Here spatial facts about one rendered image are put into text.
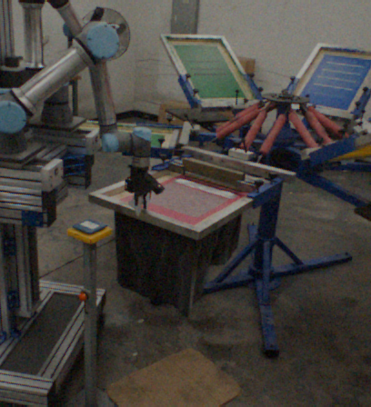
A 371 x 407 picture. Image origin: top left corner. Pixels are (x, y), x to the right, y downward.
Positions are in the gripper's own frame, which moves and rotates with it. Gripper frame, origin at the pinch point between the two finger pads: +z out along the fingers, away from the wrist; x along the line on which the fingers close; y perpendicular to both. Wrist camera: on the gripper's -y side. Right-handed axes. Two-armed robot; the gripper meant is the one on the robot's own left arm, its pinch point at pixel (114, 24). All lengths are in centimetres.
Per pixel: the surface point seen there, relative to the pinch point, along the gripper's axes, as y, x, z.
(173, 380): 153, 107, -50
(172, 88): 142, -212, 404
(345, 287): 148, 152, 104
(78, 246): 174, -33, 28
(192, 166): 55, 72, -12
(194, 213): 58, 98, -49
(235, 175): 50, 97, -12
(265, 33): 32, -87, 403
